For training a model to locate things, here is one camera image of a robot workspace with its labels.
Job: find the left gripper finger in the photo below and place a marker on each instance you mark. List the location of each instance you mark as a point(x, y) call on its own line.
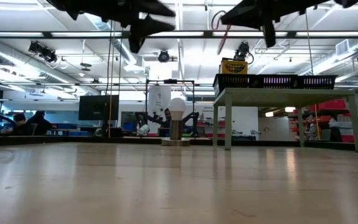
point(157, 7)
point(154, 27)

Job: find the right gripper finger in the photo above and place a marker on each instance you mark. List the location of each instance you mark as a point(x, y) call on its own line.
point(241, 24)
point(241, 11)

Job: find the Crayola crayon box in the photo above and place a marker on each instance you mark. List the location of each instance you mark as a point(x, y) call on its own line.
point(234, 67)

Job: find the black slotted plastic basket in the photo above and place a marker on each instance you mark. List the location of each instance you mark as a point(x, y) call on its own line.
point(235, 81)
point(317, 82)
point(277, 81)

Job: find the black background robot arm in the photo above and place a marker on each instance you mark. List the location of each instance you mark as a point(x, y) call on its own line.
point(154, 119)
point(194, 119)

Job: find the black ceiling discs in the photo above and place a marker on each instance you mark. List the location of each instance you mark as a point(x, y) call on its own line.
point(85, 65)

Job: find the green perforated metal shelf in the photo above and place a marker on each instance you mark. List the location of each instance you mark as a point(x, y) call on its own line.
point(278, 93)

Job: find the white ceiling vent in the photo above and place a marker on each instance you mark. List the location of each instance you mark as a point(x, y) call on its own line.
point(342, 47)

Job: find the brass lamp with white bulb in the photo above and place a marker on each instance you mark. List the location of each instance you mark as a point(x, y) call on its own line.
point(176, 107)

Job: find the person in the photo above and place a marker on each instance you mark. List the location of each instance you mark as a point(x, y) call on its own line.
point(20, 126)
point(40, 123)
point(167, 115)

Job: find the black studio light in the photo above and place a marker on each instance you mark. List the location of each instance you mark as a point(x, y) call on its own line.
point(42, 51)

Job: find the black computer monitor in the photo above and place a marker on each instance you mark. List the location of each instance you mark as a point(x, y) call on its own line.
point(95, 107)

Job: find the white cylindrical object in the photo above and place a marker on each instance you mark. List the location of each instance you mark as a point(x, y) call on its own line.
point(144, 130)

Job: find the red storage bins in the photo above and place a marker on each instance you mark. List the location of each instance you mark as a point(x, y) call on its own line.
point(331, 105)

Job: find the black storage rack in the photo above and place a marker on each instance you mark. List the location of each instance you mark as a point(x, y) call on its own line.
point(322, 111)

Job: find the black overhead camera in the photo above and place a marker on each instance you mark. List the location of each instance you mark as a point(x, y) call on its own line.
point(163, 56)

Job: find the black horizontal frame bar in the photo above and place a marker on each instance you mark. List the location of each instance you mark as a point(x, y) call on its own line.
point(208, 34)

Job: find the silver ventilation duct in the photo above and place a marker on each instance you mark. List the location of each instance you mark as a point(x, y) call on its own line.
point(123, 53)
point(331, 62)

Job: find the black table edge rail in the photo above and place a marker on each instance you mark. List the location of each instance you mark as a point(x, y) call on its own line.
point(259, 143)

